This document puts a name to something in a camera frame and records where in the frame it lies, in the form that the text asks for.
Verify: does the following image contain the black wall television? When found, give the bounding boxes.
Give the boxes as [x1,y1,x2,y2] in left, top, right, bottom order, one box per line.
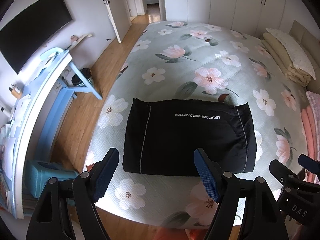
[1,0,72,74]

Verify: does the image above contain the white wardrobe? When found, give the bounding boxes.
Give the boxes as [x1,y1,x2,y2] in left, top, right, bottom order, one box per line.
[156,0,301,40]

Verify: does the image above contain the white bedroom door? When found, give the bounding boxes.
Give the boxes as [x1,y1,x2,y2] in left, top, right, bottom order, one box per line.
[104,0,131,43]

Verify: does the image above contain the folded pink blanket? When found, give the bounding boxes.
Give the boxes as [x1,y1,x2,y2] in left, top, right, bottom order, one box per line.
[300,106,320,183]

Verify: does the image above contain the beige upholstered headboard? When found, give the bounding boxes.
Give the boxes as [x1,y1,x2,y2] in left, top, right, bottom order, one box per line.
[289,20,320,94]

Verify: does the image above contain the white floral pillow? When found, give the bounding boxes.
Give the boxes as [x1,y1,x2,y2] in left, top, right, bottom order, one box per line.
[266,28,316,79]

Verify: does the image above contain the black hooded jacket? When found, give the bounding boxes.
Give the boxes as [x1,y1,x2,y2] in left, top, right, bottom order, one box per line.
[123,98,257,177]

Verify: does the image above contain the teal storage box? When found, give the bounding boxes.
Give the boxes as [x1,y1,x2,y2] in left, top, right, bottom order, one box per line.
[24,160,79,199]

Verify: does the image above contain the wooden wall shelf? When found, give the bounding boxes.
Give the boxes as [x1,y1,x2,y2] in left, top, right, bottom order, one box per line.
[66,34,93,51]

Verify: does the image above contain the purple patterned folded blanket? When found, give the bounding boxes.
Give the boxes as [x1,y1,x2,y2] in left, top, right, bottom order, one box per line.
[306,91,320,121]

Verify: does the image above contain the black waste basket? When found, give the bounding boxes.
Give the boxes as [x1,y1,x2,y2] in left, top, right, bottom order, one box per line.
[71,67,95,87]

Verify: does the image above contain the folded beige quilt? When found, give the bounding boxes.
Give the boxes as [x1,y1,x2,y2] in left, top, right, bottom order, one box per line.
[262,33,311,87]

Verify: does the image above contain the light blue desk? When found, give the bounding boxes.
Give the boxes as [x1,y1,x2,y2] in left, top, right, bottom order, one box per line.
[1,47,102,219]

